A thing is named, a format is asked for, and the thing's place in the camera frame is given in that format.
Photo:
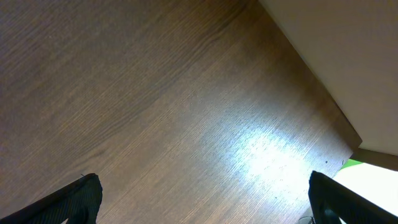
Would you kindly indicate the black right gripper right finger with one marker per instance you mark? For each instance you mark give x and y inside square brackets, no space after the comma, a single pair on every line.
[332,203]

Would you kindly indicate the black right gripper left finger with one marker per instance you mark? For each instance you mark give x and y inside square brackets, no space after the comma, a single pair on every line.
[78,202]

